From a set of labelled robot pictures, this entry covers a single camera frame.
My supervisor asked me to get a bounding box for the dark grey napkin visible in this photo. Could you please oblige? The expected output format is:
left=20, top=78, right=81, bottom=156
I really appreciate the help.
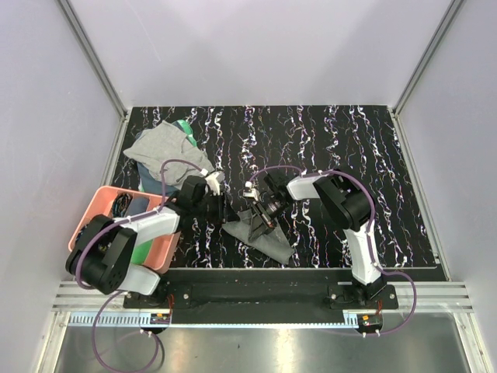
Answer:
left=221, top=210, right=294, bottom=265

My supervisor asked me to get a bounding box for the right aluminium frame post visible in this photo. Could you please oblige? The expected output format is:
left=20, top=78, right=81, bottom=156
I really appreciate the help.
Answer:
left=391, top=0, right=467, bottom=117

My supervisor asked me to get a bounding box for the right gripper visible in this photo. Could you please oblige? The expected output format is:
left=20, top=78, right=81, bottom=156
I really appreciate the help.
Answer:
left=248, top=196, right=292, bottom=243

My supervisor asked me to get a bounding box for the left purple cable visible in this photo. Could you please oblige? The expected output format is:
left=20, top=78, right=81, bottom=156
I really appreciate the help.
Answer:
left=75, top=158, right=207, bottom=372

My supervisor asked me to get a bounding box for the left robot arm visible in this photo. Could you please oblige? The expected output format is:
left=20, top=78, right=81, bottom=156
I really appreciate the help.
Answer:
left=65, top=171, right=238, bottom=308

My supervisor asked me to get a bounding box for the light grey cloth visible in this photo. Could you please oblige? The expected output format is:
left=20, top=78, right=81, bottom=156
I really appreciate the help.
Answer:
left=123, top=121, right=214, bottom=181

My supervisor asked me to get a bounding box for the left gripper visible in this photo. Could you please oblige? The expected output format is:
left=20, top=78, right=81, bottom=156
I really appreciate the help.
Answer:
left=193, top=191, right=240, bottom=225

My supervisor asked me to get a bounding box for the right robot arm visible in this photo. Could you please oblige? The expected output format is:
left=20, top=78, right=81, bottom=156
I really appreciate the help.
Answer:
left=244, top=168, right=386, bottom=309

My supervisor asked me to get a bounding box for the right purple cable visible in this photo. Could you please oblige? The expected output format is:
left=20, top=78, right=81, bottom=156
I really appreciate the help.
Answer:
left=248, top=166, right=419, bottom=337

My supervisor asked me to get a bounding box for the dark blue cloth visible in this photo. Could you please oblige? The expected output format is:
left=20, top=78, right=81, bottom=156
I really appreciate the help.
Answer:
left=136, top=162, right=162, bottom=195

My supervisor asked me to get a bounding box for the aluminium frame post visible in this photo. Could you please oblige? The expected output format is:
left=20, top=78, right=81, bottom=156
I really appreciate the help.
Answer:
left=56, top=0, right=131, bottom=120
left=391, top=0, right=467, bottom=117

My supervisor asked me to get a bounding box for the purple cable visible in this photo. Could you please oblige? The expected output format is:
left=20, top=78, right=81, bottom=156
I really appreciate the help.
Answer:
left=75, top=158, right=207, bottom=372
left=248, top=166, right=419, bottom=337

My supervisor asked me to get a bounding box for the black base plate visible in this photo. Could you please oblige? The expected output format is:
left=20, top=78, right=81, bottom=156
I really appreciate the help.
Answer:
left=123, top=268, right=399, bottom=327

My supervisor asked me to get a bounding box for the green oval object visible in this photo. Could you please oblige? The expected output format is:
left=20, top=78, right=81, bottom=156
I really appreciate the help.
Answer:
left=130, top=240, right=153, bottom=265

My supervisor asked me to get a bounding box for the black blue patterned object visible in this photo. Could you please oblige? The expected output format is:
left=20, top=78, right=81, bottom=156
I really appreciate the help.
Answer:
left=110, top=193, right=133, bottom=218

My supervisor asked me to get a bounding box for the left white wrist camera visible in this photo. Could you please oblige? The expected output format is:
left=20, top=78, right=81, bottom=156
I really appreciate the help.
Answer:
left=200, top=169, right=224, bottom=196

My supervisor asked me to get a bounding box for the left aluminium frame post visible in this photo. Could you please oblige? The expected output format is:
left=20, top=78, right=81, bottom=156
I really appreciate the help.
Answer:
left=56, top=0, right=131, bottom=120

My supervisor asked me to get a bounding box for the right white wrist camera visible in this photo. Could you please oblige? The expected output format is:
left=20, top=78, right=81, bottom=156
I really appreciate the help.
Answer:
left=243, top=181, right=260, bottom=200

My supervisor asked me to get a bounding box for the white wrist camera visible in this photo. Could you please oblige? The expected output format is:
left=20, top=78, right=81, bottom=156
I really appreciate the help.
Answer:
left=200, top=169, right=224, bottom=196
left=243, top=181, right=260, bottom=200

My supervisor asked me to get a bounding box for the pink divided tray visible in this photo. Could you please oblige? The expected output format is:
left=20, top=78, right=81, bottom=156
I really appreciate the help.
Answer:
left=68, top=186, right=180, bottom=274

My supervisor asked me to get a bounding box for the green packet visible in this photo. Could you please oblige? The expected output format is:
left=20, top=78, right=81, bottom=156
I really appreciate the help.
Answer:
left=172, top=119, right=218, bottom=187

